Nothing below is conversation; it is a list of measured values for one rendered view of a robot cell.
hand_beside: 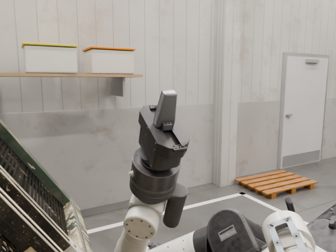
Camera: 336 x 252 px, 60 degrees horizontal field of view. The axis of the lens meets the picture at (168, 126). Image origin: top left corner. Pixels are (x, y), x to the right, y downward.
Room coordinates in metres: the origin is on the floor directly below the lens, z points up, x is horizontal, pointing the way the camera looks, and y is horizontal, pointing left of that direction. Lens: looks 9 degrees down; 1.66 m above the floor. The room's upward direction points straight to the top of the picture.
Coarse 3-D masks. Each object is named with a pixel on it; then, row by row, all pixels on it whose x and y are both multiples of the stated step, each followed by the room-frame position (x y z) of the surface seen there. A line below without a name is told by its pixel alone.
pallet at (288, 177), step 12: (240, 180) 4.42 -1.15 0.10; (252, 180) 4.41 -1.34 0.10; (264, 180) 4.45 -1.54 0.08; (276, 180) 4.41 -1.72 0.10; (288, 180) 4.41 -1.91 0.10; (300, 180) 4.41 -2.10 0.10; (312, 180) 4.41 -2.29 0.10; (264, 192) 3.92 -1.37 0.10; (276, 192) 3.96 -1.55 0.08; (288, 192) 4.15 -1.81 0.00
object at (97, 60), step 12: (96, 48) 3.09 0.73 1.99; (108, 48) 3.13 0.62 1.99; (120, 48) 3.19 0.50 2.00; (132, 48) 3.25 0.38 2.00; (84, 60) 3.35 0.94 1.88; (96, 60) 3.08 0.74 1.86; (108, 60) 3.14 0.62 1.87; (120, 60) 3.20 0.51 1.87; (132, 60) 3.26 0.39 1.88; (84, 72) 3.37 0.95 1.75; (96, 72) 3.08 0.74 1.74; (108, 72) 3.14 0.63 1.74; (120, 72) 3.20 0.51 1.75; (132, 72) 3.26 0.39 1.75
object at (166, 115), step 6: (162, 96) 0.44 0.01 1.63; (168, 96) 0.44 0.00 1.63; (174, 96) 0.44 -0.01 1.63; (162, 102) 0.44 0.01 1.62; (168, 102) 0.44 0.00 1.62; (174, 102) 0.45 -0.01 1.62; (162, 108) 0.45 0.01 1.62; (168, 108) 0.45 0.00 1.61; (174, 108) 0.45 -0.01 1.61; (162, 114) 0.45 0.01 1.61; (168, 114) 0.46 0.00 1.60; (174, 114) 0.46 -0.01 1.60; (156, 120) 0.46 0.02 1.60; (162, 120) 0.46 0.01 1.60; (168, 120) 0.46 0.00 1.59; (174, 120) 0.47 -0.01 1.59; (156, 126) 0.46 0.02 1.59; (162, 126) 0.46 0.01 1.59; (168, 126) 0.46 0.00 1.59
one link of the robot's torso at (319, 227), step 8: (288, 200) 0.55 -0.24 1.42; (288, 208) 0.55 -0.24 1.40; (328, 208) 0.55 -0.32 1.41; (320, 216) 0.54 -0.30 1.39; (328, 216) 0.53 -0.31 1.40; (312, 224) 0.52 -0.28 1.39; (320, 224) 0.51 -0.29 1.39; (328, 224) 0.51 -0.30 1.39; (312, 232) 0.50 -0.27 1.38; (320, 232) 0.50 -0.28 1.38; (328, 232) 0.49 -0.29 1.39; (320, 240) 0.48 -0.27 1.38; (328, 240) 0.47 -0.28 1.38; (264, 248) 0.53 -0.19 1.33; (320, 248) 0.46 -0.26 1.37; (328, 248) 0.46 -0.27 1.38
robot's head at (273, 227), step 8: (288, 216) 0.40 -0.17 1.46; (272, 224) 0.40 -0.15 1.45; (280, 224) 0.39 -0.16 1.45; (288, 224) 0.38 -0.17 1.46; (272, 232) 0.38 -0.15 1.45; (296, 232) 0.36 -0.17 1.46; (272, 240) 0.37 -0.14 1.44; (296, 240) 0.35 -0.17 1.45; (280, 248) 0.35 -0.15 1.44; (304, 248) 0.33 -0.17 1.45
